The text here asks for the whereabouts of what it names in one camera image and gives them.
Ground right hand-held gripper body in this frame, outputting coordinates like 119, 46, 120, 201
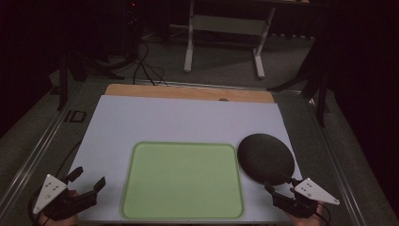
272, 177, 341, 219

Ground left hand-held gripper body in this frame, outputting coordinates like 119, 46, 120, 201
32, 173, 98, 221

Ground dark round plate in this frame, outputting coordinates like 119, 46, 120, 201
236, 133, 296, 186

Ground person's right hand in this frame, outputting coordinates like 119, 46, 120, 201
285, 187, 329, 226

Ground person's left hand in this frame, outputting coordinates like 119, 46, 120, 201
39, 189, 80, 226

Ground small black floor box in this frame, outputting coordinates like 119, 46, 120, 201
63, 109, 88, 123

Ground green rectangular tray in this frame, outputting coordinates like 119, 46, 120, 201
120, 140, 246, 220

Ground black stand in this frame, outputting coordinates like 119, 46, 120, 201
266, 60, 331, 128
56, 51, 125, 111

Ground white table mat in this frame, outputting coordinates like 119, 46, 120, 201
66, 94, 304, 224

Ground black equipment tower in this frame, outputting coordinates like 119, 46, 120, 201
122, 0, 141, 59

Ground metal floor rail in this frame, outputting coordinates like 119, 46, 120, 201
0, 84, 83, 210
305, 97, 366, 226

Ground black floor cables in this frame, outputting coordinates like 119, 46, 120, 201
132, 40, 169, 87

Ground white metal desk frame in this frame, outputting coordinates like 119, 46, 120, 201
183, 0, 279, 80

